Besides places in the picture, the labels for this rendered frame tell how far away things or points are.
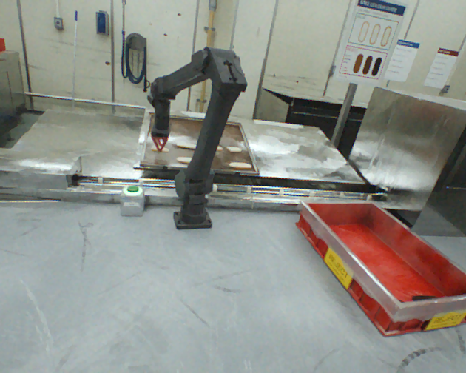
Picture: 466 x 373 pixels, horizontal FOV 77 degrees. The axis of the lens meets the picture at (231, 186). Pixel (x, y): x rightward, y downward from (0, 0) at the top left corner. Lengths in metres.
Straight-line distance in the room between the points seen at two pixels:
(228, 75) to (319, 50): 4.50
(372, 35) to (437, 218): 1.13
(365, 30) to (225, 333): 1.77
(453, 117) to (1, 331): 1.37
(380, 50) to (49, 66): 4.18
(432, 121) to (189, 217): 0.94
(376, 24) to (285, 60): 3.06
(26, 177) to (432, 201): 1.40
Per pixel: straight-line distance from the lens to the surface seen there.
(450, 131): 1.27
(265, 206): 1.14
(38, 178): 1.12
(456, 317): 0.98
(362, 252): 1.10
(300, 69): 5.13
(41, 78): 5.11
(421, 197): 1.32
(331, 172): 1.50
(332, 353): 0.76
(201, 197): 0.95
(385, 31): 2.11
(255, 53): 4.57
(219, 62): 0.77
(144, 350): 0.68
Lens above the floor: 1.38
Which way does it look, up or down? 26 degrees down
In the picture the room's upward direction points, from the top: 10 degrees clockwise
